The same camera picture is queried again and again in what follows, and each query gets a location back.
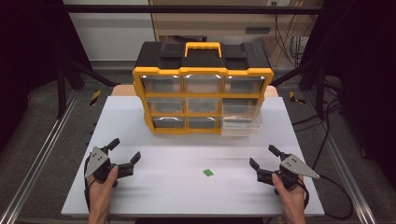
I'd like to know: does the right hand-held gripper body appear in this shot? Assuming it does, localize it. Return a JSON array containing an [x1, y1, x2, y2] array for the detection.
[[274, 152, 321, 192]]

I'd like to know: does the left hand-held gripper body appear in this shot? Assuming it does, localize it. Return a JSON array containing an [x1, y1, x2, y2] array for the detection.
[[84, 147, 118, 184]]

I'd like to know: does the pulled-out clear drawer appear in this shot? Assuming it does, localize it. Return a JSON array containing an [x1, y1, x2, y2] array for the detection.
[[220, 104, 264, 137]]

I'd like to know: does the yellow black drawer organizer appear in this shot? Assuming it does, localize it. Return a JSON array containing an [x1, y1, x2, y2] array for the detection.
[[132, 41, 275, 136]]

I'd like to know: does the person's right hand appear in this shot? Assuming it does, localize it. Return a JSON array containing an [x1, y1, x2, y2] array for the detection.
[[271, 173, 308, 209]]

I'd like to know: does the person's left hand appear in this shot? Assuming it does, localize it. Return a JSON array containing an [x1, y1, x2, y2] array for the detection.
[[87, 165, 120, 205]]

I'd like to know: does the black metal stand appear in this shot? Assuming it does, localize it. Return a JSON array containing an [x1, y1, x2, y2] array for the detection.
[[56, 58, 120, 119], [270, 60, 342, 119]]

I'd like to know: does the set of clear plastic drawers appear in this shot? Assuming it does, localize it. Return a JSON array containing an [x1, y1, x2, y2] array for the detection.
[[141, 74, 267, 130]]

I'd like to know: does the white cabinet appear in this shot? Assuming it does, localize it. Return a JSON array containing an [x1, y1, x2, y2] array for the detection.
[[62, 0, 157, 62]]

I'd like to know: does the black curtain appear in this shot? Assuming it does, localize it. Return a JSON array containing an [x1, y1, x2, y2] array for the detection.
[[297, 0, 396, 190], [0, 0, 92, 153]]

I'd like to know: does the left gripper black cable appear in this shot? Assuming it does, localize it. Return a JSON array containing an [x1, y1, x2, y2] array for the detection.
[[82, 157, 94, 213]]

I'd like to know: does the black floor cable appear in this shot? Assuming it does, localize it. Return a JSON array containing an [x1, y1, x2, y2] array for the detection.
[[311, 102, 356, 220], [291, 104, 344, 133]]

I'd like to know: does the aluminium rail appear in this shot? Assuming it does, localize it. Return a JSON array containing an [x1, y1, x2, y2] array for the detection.
[[0, 90, 81, 224], [302, 90, 380, 224]]

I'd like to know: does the bundle of hanging cables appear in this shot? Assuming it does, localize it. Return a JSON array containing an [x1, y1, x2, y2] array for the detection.
[[273, 1, 312, 67]]

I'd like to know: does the black horizontal frame bar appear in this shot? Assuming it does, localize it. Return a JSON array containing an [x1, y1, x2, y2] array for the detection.
[[62, 4, 326, 15]]

